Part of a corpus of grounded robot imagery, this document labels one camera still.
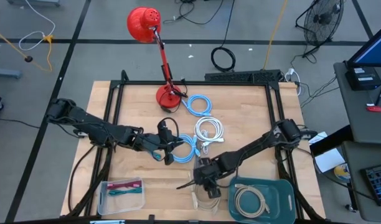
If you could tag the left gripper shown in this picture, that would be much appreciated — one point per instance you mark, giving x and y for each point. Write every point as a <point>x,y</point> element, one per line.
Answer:
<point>153,141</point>

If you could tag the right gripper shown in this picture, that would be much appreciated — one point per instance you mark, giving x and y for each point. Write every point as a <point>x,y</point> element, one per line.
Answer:
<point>210,174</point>

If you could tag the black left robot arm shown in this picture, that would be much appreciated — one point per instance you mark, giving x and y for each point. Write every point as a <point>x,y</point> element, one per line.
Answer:
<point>94,126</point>

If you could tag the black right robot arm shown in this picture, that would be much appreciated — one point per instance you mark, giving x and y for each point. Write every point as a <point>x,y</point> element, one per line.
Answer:
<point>256,146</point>

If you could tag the black table clamp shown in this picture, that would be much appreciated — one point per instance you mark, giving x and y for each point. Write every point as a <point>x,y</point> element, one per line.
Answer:
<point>151,219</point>

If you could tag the clear plastic container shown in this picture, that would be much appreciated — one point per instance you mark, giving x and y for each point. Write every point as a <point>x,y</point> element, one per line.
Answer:
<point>122,205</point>

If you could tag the teal plastic bin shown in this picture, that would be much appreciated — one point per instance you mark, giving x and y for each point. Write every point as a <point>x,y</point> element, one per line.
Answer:
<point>284,193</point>

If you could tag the black perforated panel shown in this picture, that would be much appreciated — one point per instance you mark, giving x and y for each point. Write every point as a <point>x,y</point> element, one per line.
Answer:
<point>240,76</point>

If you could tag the red desk lamp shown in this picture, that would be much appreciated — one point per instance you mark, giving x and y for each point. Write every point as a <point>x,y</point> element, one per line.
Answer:
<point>143,25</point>

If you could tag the white paper sheet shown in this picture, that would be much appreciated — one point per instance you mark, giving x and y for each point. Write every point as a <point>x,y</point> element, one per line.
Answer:
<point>329,160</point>
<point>319,138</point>

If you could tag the round yellow blue disc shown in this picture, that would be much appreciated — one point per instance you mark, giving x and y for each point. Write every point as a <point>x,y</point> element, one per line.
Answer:
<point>342,172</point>

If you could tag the black round floor plug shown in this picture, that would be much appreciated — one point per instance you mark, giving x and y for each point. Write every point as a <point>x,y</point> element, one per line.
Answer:
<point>28,58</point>

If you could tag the grey furniture foot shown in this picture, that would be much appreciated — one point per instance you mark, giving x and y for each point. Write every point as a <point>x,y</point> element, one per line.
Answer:
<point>7,73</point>
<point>38,2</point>

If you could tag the colourful backlit keyboard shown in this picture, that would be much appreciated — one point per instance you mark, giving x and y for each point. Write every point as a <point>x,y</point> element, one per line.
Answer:
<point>378,185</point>

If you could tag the black floor fan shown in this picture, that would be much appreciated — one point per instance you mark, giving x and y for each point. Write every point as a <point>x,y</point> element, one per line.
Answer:
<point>322,20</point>

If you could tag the black box device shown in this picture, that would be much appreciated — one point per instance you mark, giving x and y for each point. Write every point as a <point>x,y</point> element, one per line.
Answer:
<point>363,77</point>

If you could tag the red flat desk object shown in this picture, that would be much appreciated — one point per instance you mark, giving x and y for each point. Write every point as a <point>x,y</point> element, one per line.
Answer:
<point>375,109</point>

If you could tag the black pen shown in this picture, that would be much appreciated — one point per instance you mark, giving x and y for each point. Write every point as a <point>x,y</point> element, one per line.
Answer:
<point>380,96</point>

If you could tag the computer monitor blue screen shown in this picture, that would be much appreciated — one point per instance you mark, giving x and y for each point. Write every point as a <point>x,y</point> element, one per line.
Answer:
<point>374,49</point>

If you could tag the black aluminium table frame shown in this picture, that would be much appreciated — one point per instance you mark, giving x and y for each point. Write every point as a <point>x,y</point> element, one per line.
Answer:
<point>193,83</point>

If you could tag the silver metal bracket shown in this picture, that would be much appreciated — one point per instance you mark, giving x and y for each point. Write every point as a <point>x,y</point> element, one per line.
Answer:
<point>106,222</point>

